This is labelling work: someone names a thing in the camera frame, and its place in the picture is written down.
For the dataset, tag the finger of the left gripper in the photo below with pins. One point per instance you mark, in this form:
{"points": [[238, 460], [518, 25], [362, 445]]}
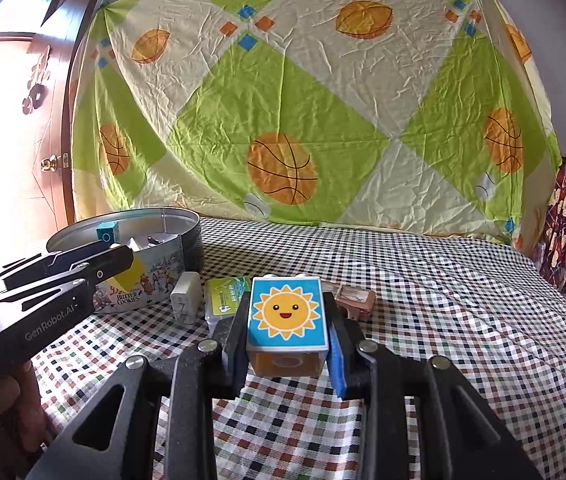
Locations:
{"points": [[39, 266], [93, 270]]}

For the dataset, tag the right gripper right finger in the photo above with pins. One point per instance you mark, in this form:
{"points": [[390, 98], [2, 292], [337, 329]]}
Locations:
{"points": [[347, 369]]}

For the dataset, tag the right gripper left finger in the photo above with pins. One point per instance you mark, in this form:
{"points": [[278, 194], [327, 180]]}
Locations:
{"points": [[230, 363]]}

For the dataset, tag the small yellow toy block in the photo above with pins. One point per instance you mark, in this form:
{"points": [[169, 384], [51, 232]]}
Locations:
{"points": [[126, 280]]}

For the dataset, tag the brown card deck box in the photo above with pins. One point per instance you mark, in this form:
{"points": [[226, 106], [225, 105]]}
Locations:
{"points": [[357, 302]]}

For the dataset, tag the green card pack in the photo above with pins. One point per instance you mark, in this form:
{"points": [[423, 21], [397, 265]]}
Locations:
{"points": [[223, 297]]}

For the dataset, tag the sun picture toy block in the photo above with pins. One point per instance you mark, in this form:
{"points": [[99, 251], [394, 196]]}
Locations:
{"points": [[287, 333]]}

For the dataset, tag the white charger adapter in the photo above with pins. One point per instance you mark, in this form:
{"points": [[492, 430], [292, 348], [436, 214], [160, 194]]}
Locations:
{"points": [[186, 298]]}

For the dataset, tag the person's left hand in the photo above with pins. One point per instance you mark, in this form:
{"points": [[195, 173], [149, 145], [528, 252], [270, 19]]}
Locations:
{"points": [[25, 429]]}

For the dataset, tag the blue toy cube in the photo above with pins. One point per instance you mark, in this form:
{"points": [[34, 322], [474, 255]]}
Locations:
{"points": [[108, 232]]}

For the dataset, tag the checkered tablecloth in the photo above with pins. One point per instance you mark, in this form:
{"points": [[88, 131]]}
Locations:
{"points": [[466, 356]]}

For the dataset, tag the round Danisa cookie tin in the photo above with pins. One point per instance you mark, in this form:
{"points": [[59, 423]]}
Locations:
{"points": [[167, 240]]}

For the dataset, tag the brass door knob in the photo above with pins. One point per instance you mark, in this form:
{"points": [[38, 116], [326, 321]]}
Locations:
{"points": [[50, 163]]}

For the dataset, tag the wooden door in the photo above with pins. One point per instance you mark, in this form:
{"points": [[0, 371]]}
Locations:
{"points": [[39, 43]]}

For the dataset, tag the basketball pattern bed sheet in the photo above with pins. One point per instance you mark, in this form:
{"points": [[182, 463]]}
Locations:
{"points": [[426, 116]]}

